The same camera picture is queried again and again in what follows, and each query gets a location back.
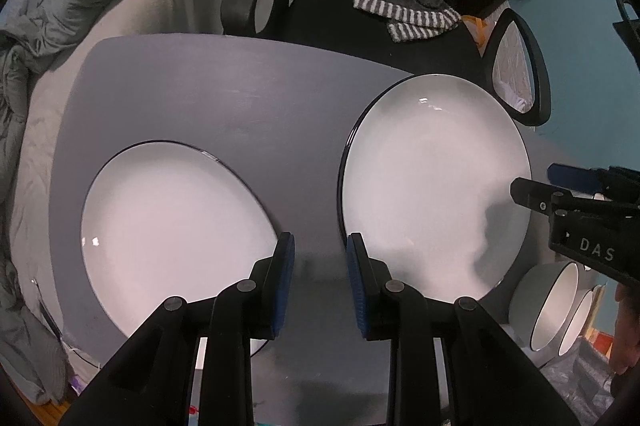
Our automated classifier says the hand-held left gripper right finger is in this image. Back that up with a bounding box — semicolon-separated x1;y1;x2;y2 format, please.
346;232;581;426

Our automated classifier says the white bowl with black rim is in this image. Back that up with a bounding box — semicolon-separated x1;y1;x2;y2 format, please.
509;261;581;352
537;287;597;368

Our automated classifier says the black office chair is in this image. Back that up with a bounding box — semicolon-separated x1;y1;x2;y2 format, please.
222;0;552;127

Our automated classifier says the black stand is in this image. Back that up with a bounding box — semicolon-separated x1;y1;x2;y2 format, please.
612;0;640;72

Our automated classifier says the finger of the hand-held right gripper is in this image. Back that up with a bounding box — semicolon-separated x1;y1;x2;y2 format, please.
510;177;576;214
547;163;616;194

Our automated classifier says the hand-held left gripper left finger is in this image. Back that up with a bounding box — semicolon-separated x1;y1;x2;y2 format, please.
60;232;297;426

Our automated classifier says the orange box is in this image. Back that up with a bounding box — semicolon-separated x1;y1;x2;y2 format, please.
585;328;613;357

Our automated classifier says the clear plastic sheet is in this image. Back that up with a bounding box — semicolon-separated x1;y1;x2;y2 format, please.
542;336;616;426

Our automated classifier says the white plate with black rim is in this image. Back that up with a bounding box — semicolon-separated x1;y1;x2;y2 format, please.
337;74;532;307
80;140;281;357

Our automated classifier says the person's right hand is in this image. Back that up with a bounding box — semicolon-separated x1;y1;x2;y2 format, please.
610;283;640;374

